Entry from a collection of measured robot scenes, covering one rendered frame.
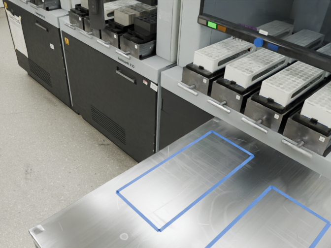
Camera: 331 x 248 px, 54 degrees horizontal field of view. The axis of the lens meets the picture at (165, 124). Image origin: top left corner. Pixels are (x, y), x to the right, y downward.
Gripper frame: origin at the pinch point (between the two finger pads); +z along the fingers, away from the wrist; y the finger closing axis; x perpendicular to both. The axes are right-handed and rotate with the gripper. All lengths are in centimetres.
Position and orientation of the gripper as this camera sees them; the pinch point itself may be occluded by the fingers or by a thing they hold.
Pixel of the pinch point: (96, 12)
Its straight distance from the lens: 76.2
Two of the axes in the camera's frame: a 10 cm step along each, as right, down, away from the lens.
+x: 9.9, 1.3, -1.1
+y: -1.7, 5.9, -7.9
